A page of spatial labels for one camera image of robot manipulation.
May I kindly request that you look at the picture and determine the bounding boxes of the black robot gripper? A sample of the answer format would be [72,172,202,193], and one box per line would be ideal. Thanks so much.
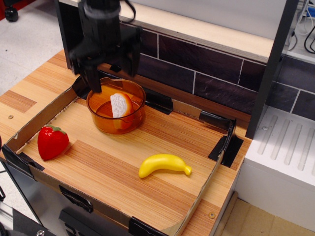
[69,15,143,93]

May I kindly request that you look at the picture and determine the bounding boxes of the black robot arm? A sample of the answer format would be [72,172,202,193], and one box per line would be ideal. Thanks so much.
[68,0,142,93]

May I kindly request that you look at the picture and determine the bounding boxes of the orange transparent plastic pot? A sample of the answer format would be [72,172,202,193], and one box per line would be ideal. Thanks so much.
[86,77,146,134]

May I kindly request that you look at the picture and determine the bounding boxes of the cardboard fence with black tape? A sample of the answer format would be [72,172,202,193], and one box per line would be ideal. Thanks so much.
[0,69,248,236]

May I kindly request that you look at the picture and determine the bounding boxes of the red toy strawberry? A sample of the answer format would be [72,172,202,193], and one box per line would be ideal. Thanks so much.
[37,125,69,160]

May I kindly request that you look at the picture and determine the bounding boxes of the yellow toy banana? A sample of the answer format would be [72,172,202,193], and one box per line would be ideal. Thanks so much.
[138,154,192,178]

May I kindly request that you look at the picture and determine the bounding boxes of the black chair caster wheel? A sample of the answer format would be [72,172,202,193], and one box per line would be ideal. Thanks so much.
[4,6,19,22]

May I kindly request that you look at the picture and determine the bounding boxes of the white toy sink drainboard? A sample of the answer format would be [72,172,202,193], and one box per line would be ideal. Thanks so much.
[236,107,315,231]

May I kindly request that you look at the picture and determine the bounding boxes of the black cables at right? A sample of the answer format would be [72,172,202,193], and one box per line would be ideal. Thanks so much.
[287,0,315,54]

